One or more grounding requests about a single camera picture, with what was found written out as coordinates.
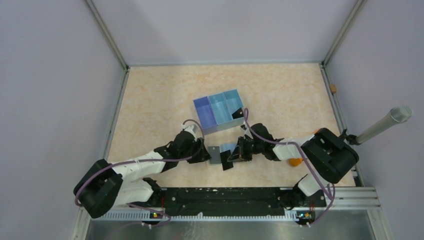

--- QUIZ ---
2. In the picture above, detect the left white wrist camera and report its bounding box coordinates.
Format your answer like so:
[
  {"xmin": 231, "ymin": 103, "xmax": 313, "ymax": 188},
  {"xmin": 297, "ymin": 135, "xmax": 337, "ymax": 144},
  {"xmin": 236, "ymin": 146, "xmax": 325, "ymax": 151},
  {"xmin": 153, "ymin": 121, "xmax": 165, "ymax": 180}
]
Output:
[{"xmin": 181, "ymin": 124, "xmax": 204, "ymax": 140}]

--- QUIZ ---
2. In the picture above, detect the silver microphone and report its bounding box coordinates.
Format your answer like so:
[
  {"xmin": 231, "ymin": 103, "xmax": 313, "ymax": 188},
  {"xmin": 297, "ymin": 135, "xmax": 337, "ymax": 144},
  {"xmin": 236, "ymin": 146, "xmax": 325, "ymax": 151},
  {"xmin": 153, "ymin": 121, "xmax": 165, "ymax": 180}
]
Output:
[{"xmin": 339, "ymin": 105, "xmax": 414, "ymax": 146}]

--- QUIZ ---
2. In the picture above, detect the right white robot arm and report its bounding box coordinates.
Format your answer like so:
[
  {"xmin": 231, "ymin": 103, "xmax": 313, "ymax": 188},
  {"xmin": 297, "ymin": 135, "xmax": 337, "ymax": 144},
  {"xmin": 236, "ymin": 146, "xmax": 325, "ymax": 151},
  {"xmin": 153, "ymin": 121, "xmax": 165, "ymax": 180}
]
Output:
[{"xmin": 226, "ymin": 123, "xmax": 359, "ymax": 206}]

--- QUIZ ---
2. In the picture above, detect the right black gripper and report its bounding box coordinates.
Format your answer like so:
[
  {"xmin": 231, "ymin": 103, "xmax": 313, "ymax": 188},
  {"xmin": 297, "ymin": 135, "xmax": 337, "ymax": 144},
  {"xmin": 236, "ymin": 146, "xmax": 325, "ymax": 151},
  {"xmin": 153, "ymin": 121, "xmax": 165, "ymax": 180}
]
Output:
[{"xmin": 228, "ymin": 135, "xmax": 264, "ymax": 162}]

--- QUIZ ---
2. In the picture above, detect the single black credit card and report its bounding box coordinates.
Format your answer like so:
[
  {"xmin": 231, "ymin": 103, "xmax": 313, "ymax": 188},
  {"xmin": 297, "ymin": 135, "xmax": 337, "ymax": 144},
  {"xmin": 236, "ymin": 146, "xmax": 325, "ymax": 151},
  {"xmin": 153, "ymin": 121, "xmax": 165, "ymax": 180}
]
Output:
[{"xmin": 207, "ymin": 146, "xmax": 222, "ymax": 165}]

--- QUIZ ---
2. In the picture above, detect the black credit card stack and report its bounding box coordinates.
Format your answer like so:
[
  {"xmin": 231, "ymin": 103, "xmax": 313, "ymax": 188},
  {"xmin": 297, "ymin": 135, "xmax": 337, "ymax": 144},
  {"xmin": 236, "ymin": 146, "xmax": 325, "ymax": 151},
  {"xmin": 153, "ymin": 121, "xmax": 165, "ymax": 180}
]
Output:
[{"xmin": 231, "ymin": 107, "xmax": 244, "ymax": 120}]

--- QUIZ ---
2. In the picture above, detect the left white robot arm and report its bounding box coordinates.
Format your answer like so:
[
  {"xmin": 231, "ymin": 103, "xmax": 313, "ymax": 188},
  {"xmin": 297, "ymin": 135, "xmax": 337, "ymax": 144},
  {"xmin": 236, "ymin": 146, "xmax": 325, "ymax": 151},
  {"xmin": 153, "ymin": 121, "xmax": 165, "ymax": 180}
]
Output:
[{"xmin": 73, "ymin": 129, "xmax": 211, "ymax": 218}]

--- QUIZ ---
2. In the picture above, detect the beige card holder wallet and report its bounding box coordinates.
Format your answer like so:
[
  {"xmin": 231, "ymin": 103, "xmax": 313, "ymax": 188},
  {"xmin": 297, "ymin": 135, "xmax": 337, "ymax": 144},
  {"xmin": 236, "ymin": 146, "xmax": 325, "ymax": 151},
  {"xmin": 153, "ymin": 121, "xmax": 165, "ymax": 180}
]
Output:
[{"xmin": 206, "ymin": 142, "xmax": 236, "ymax": 165}]

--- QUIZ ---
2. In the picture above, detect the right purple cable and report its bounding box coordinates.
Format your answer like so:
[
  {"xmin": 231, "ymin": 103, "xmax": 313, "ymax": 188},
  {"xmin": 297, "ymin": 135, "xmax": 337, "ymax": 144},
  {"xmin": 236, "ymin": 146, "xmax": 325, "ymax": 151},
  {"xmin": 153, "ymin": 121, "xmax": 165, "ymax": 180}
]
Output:
[{"xmin": 242, "ymin": 107, "xmax": 336, "ymax": 226}]

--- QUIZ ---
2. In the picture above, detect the purple cable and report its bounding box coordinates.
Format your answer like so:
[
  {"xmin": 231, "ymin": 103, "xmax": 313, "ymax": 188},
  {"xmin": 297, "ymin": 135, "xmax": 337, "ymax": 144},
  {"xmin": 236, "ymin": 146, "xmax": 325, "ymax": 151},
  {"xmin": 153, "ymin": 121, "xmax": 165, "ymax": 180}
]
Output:
[
  {"xmin": 242, "ymin": 107, "xmax": 336, "ymax": 226},
  {"xmin": 74, "ymin": 119, "xmax": 206, "ymax": 229}
]

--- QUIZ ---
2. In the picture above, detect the blue three-compartment box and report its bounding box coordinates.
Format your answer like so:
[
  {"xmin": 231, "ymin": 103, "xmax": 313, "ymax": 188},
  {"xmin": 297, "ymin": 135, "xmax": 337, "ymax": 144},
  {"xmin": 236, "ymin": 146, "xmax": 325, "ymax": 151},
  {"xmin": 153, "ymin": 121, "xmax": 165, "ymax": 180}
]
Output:
[{"xmin": 193, "ymin": 89, "xmax": 244, "ymax": 135}]

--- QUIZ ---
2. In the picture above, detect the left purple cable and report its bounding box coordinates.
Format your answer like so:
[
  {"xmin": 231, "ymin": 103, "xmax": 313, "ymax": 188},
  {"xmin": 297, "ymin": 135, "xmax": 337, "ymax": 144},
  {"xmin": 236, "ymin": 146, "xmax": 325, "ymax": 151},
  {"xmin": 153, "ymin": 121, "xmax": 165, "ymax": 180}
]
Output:
[{"xmin": 74, "ymin": 119, "xmax": 206, "ymax": 229}]

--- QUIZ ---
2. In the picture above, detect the small tan block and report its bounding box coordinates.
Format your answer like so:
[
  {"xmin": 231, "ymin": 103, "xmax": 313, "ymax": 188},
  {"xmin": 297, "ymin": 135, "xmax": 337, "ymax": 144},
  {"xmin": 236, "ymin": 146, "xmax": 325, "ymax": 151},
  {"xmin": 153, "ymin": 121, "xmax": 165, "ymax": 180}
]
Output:
[{"xmin": 328, "ymin": 84, "xmax": 337, "ymax": 94}]

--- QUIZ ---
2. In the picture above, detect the orange cylindrical object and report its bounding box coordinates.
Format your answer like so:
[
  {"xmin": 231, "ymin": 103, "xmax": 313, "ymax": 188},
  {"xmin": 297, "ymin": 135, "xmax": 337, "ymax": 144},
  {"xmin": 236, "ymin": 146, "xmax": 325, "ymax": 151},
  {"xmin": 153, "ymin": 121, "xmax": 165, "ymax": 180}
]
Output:
[{"xmin": 286, "ymin": 128, "xmax": 321, "ymax": 167}]

